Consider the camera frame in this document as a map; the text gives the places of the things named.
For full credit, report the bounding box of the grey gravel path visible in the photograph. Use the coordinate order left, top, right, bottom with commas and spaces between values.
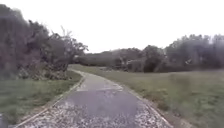
13, 68, 174, 128

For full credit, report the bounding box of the wood of dark trees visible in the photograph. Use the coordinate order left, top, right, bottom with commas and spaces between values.
74, 33, 224, 74

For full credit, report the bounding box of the path edge kerb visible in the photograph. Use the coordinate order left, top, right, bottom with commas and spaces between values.
13, 75, 86, 128

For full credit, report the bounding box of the grass slope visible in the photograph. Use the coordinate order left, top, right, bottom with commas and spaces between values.
71, 63, 224, 128

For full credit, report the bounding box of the clump of bushy trees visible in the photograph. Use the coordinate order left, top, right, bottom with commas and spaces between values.
0, 3, 89, 81

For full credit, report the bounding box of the grass strip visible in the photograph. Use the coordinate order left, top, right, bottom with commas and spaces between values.
0, 69, 84, 125

